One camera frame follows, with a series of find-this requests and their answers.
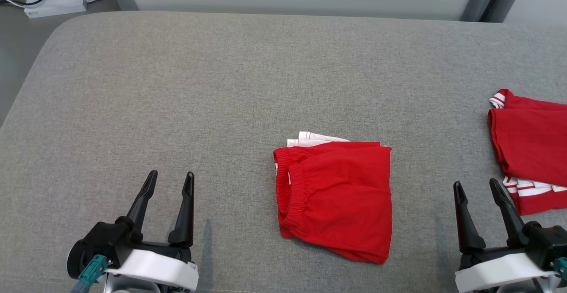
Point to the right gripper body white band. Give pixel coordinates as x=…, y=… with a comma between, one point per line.
x=496, y=273

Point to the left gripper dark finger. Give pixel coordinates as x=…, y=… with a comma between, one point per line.
x=141, y=209
x=184, y=213

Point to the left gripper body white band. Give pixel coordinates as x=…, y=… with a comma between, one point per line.
x=155, y=268

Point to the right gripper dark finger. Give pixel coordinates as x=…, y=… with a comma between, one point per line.
x=509, y=217
x=467, y=226

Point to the red jersey with number 23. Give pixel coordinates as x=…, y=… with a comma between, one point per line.
x=536, y=142

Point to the red shorts with white stripes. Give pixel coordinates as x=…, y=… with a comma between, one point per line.
x=345, y=195

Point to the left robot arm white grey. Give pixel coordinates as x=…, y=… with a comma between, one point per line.
x=130, y=286

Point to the teal connector on left gripper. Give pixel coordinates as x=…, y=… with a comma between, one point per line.
x=91, y=273

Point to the teal connector on gripper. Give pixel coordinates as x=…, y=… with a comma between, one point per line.
x=561, y=267
x=91, y=273

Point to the teal connector on right gripper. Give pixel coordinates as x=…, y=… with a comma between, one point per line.
x=561, y=267

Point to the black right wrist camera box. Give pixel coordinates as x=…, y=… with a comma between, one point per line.
x=547, y=242

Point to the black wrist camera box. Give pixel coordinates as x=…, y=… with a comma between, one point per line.
x=547, y=242
x=99, y=244

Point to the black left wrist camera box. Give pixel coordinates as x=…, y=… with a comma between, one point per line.
x=99, y=244

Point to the grey rounded post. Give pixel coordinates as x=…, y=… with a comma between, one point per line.
x=476, y=3
x=504, y=3

